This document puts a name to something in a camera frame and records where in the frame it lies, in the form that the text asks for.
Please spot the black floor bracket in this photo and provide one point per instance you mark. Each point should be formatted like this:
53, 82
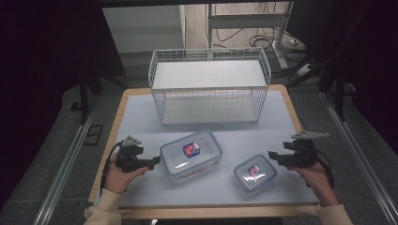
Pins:
94, 134

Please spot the large clear blue-rimmed food container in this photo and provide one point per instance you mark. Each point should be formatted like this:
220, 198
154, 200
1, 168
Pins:
175, 156

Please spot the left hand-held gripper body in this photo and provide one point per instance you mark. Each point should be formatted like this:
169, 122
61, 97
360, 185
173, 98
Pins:
128, 156

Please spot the white cabinet panel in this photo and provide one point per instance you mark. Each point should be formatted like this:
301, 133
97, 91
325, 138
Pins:
144, 28

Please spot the person's left hand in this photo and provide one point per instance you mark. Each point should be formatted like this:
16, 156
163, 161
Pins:
120, 179

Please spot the person's right hand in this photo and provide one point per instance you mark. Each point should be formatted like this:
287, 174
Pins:
316, 181

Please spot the small clear blue-rimmed food container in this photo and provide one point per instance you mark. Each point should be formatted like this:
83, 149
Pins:
263, 179

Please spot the black metal stand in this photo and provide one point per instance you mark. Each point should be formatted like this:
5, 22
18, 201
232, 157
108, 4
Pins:
84, 100
339, 97

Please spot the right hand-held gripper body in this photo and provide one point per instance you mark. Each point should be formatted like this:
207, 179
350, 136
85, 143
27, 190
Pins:
302, 153

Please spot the aluminium floor rail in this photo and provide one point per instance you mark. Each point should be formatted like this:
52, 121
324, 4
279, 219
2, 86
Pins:
359, 150
67, 165

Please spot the white power strip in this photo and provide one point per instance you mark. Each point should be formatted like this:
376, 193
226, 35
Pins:
303, 70

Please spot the white metal desk frame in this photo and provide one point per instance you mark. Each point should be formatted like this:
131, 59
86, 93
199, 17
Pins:
247, 20

